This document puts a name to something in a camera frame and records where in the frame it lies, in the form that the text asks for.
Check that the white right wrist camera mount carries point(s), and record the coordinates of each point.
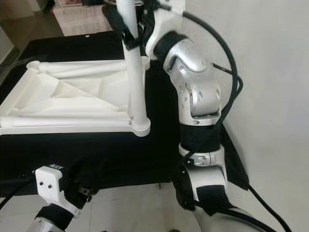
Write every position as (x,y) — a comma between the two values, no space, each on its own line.
(166,21)

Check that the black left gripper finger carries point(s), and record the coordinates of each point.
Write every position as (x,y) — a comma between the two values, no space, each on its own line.
(99,175)
(76,168)

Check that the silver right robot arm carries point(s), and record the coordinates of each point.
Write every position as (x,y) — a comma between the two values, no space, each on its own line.
(198,92)

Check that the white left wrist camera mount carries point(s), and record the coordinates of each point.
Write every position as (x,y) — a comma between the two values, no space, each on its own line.
(50,186)

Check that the white cabinet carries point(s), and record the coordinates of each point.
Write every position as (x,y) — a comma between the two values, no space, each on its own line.
(6,46)

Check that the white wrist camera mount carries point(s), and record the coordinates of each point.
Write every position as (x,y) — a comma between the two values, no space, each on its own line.
(166,21)
(50,186)

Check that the black floor mat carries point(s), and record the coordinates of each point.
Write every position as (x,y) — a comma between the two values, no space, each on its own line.
(77,159)

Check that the white plastic table top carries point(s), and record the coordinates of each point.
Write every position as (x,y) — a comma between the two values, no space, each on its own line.
(72,96)

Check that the patterned floor rug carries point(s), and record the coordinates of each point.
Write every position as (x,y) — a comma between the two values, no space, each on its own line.
(82,19)

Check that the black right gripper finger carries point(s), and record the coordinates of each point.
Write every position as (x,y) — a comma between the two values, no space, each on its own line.
(125,26)

